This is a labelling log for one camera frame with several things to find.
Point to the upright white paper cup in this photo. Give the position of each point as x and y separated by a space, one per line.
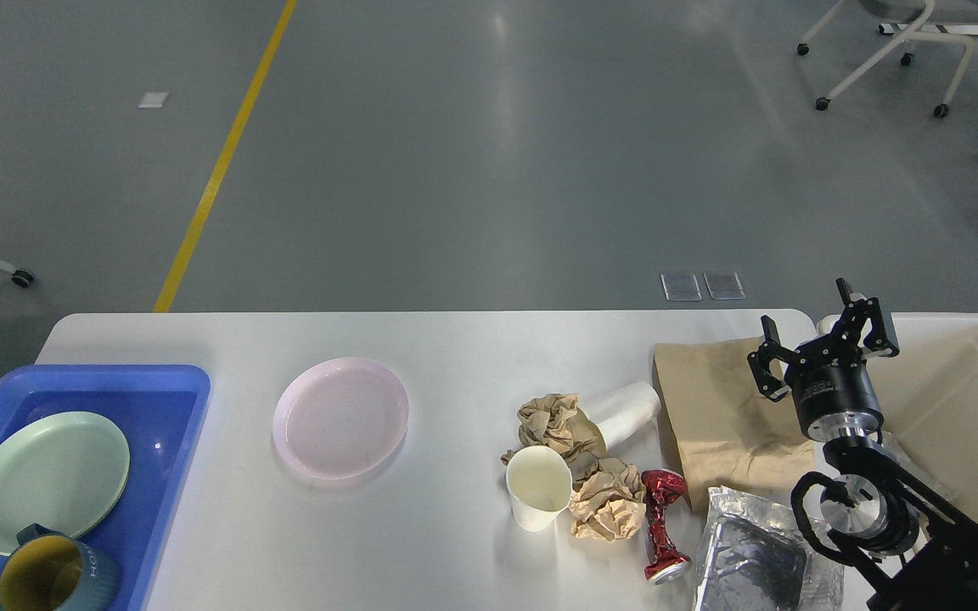
540 485

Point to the dark crumpled brown paper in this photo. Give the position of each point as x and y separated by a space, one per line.
558 422

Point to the blue plastic tray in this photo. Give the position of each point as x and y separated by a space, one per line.
160 409

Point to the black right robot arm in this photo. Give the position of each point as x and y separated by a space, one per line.
913 547

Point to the teal mug yellow inside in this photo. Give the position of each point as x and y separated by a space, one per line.
51 571

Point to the lying white paper cup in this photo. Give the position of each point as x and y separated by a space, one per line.
618 414

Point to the beige plastic bin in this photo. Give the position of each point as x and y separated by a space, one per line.
929 397

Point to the pink plate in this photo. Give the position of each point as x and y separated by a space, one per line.
341 420

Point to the crushed red can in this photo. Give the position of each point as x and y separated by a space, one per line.
662 488

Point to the white rolling chair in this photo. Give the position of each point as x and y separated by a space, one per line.
913 22

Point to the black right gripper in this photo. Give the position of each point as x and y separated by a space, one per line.
828 377

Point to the light green plate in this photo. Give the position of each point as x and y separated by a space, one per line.
64 472

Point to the light crumpled brown paper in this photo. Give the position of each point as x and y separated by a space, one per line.
607 502

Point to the silver foil bag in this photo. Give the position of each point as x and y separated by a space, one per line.
752 556

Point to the brown paper bag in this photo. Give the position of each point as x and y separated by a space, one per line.
726 433

